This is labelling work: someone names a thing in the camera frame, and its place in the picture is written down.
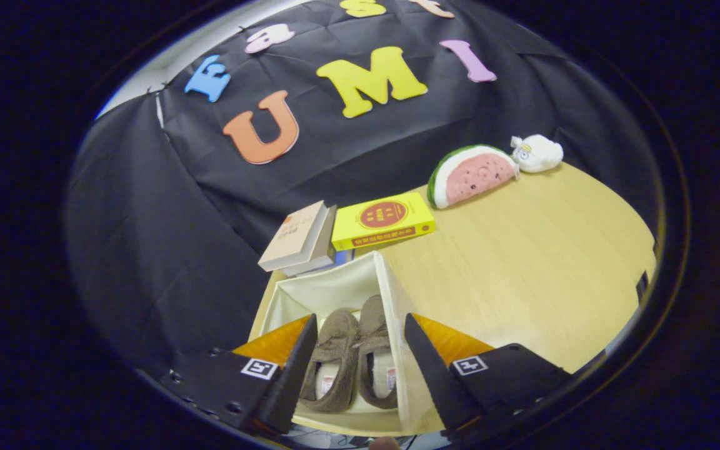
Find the cream fabric storage box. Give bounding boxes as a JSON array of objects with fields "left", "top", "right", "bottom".
[{"left": 249, "top": 251, "right": 445, "bottom": 436}]

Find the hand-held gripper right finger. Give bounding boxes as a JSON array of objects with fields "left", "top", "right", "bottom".
[{"left": 404, "top": 313, "right": 573, "bottom": 432}]

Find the beige book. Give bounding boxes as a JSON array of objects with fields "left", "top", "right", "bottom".
[{"left": 257, "top": 201, "right": 329, "bottom": 273}]

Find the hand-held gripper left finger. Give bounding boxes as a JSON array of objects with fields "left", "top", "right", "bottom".
[{"left": 160, "top": 314, "right": 319, "bottom": 436}]

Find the white plush toy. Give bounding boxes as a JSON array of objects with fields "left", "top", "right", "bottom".
[{"left": 510, "top": 134, "right": 564, "bottom": 174}]

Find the watermelon slice plush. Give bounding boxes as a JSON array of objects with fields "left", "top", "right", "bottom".
[{"left": 427, "top": 144, "right": 519, "bottom": 209}]

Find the brown fuzzy shoe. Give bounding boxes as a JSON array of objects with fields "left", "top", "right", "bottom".
[
  {"left": 299, "top": 309, "right": 361, "bottom": 413},
  {"left": 357, "top": 295, "right": 398, "bottom": 410}
]

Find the yellow book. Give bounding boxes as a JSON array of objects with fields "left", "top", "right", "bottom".
[{"left": 331, "top": 191, "right": 436, "bottom": 252}]

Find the white book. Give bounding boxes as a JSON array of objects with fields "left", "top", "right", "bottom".
[{"left": 282, "top": 205, "right": 338, "bottom": 278}]

